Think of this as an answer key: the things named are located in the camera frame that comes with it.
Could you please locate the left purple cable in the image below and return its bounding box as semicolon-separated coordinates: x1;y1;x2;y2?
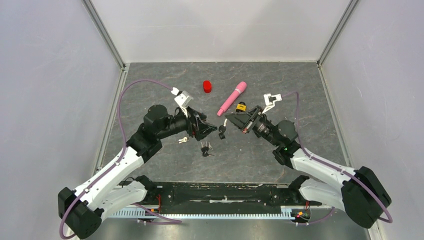
58;79;184;240

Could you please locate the yellow black padlock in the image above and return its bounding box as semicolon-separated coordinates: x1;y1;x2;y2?
235;101;247;113

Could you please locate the black-head key bunch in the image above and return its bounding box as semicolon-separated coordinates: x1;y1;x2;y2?
200;141;213;157

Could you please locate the small silver key bunch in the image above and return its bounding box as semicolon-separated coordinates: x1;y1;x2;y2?
178;136;189;144

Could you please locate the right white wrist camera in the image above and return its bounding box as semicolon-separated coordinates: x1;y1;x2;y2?
262;93;282;114

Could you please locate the white slotted cable duct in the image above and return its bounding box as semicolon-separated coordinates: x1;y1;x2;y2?
109;206;310;220

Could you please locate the purple cable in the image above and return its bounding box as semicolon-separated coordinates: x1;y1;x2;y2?
58;79;184;240
281;91;394;226

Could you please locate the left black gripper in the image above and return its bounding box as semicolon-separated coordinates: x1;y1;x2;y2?
157;105;218;141

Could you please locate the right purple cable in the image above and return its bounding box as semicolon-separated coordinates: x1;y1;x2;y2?
281;91;394;226

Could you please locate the pink cylindrical wand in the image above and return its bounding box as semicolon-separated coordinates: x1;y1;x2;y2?
217;81;247;117

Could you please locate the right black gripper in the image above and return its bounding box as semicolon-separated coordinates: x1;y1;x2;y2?
225;105;281;147

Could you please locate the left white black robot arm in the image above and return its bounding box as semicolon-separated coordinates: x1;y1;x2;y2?
58;104;218;240

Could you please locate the black-head key set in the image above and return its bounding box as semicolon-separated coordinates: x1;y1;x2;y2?
222;118;228;127

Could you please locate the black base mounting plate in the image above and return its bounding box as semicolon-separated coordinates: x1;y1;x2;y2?
142;181;321;207

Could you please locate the black Kaijing padlock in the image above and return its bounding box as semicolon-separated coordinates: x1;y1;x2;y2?
218;125;227;140

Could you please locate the red plastic cap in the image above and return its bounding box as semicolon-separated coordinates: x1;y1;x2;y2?
202;80;213;94

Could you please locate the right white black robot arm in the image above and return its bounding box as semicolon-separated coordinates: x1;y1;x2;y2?
225;106;393;229

